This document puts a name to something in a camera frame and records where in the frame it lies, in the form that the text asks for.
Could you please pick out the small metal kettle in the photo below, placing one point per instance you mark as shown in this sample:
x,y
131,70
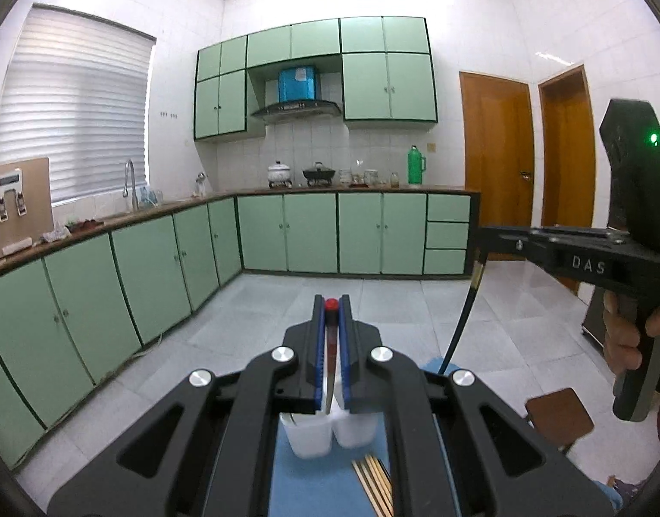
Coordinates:
x,y
201,184

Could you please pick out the white utensil holder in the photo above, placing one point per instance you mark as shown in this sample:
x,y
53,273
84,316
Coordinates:
x,y
308,436

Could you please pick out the dark kitchen countertop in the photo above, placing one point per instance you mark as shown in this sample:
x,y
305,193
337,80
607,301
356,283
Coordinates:
x,y
443,189

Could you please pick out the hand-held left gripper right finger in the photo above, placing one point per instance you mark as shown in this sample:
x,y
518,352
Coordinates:
x,y
344,344

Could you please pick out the green wall cabinets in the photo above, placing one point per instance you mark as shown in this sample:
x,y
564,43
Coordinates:
x,y
389,86

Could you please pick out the black chopstick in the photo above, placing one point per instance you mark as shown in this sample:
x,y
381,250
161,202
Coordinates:
x,y
464,312

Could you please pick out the green thermos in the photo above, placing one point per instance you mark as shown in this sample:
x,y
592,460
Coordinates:
x,y
416,169

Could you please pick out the chrome faucet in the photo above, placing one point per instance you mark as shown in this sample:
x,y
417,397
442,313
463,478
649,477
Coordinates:
x,y
128,183

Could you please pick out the person's right hand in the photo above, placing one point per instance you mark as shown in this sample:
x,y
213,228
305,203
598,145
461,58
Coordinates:
x,y
618,334

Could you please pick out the plain wooden door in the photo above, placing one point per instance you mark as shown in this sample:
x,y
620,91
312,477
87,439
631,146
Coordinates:
x,y
567,161

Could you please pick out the green base cabinets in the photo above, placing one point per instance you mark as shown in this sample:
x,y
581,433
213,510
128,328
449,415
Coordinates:
x,y
308,231

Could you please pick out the crumpled grey cloth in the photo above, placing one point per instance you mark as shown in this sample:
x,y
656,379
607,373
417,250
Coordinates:
x,y
56,235

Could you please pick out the brown water purifier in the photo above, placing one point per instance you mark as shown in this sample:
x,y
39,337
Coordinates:
x,y
33,199

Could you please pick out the clear bottles by sink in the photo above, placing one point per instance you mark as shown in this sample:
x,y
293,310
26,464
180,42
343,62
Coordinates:
x,y
149,198

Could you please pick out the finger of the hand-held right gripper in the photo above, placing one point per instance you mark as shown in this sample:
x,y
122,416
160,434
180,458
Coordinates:
x,y
515,245

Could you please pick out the black range hood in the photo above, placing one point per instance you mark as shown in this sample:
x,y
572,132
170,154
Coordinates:
x,y
297,110

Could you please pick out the blue hood chimney cover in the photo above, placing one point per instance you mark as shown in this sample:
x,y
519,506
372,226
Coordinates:
x,y
296,83

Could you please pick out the white window blind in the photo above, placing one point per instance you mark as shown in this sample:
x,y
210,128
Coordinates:
x,y
76,107

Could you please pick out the red chopstick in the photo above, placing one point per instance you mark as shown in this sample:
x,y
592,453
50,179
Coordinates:
x,y
331,305

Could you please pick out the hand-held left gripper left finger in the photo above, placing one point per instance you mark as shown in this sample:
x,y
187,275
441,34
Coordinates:
x,y
322,344

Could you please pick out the brown wooden stool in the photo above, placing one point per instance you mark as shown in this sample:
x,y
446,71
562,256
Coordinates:
x,y
559,414

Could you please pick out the wooden chopstick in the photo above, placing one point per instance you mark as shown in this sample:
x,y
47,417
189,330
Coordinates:
x,y
370,487
364,487
377,484
383,482

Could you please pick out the black wok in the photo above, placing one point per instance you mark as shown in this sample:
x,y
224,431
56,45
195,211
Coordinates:
x,y
319,174

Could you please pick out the white cooking pot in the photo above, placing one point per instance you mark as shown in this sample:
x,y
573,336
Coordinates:
x,y
280,175

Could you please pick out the blue felt mat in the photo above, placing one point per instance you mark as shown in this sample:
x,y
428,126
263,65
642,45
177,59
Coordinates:
x,y
319,487

